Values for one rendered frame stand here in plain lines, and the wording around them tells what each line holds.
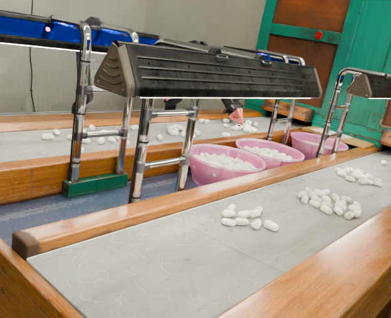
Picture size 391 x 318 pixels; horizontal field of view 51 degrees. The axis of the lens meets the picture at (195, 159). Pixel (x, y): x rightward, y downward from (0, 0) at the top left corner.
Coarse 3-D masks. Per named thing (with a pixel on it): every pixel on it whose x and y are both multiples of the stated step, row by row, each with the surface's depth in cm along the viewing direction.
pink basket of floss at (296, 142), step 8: (296, 136) 200; (304, 136) 203; (312, 136) 203; (320, 136) 203; (296, 144) 187; (304, 144) 182; (312, 144) 180; (328, 144) 200; (344, 144) 193; (304, 152) 184; (312, 152) 182; (328, 152) 180; (304, 160) 186
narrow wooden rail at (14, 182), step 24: (168, 144) 140; (288, 144) 199; (0, 168) 95; (24, 168) 99; (48, 168) 103; (96, 168) 115; (168, 168) 138; (0, 192) 96; (24, 192) 101; (48, 192) 106
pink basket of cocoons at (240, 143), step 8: (240, 144) 164; (248, 144) 168; (256, 144) 170; (264, 144) 170; (272, 144) 170; (280, 144) 169; (280, 152) 169; (288, 152) 167; (296, 152) 163; (264, 160) 147; (280, 160) 146; (288, 160) 147; (296, 160) 148
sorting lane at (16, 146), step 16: (96, 128) 153; (112, 128) 158; (160, 128) 171; (208, 128) 187; (224, 128) 193; (256, 128) 207; (0, 144) 118; (16, 144) 120; (32, 144) 123; (48, 144) 126; (64, 144) 128; (96, 144) 134; (112, 144) 137; (0, 160) 107; (16, 160) 109
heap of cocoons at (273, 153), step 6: (252, 150) 161; (258, 150) 162; (264, 150) 167; (270, 150) 167; (276, 150) 168; (270, 156) 157; (276, 156) 161; (282, 156) 161; (288, 156) 163; (270, 162) 149; (276, 162) 154
